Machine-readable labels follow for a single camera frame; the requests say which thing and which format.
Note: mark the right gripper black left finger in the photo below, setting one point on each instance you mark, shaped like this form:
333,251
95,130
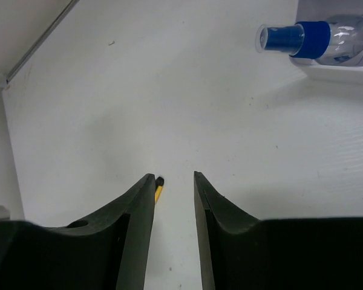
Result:
107,249

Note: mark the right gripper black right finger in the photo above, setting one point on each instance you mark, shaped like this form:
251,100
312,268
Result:
239,251

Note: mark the white compartment organizer tray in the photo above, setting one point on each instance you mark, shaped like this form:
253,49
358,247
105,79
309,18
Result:
321,10

